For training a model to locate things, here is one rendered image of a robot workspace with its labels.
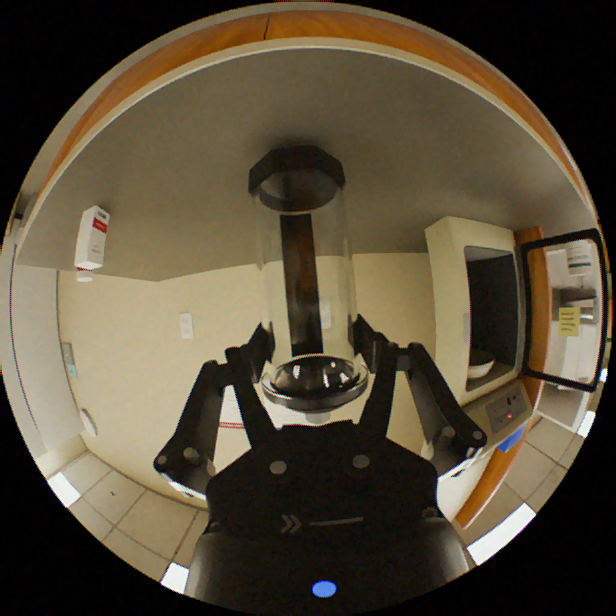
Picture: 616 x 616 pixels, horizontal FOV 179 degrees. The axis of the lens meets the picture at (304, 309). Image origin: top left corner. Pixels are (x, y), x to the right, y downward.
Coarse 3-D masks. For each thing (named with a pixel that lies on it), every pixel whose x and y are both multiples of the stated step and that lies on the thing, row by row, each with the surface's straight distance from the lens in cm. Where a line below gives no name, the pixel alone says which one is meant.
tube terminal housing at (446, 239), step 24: (432, 240) 56; (456, 240) 51; (480, 240) 58; (504, 240) 69; (432, 264) 57; (456, 264) 49; (456, 288) 49; (456, 312) 50; (456, 336) 51; (456, 360) 52; (456, 384) 54; (480, 384) 62; (504, 384) 73
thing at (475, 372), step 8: (472, 352) 76; (480, 352) 75; (488, 352) 73; (472, 360) 76; (480, 360) 75; (488, 360) 72; (472, 368) 61; (480, 368) 62; (488, 368) 65; (472, 376) 63; (480, 376) 64
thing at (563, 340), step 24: (528, 264) 72; (552, 264) 70; (576, 264) 69; (552, 288) 70; (576, 288) 69; (600, 288) 69; (552, 312) 70; (576, 312) 69; (600, 312) 69; (552, 336) 71; (576, 336) 70; (528, 360) 75; (552, 360) 73; (576, 360) 71
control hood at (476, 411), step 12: (516, 384) 76; (492, 396) 66; (468, 408) 58; (480, 408) 60; (528, 408) 77; (480, 420) 59; (516, 420) 71; (492, 432) 62; (504, 432) 66; (492, 444) 62; (480, 456) 59
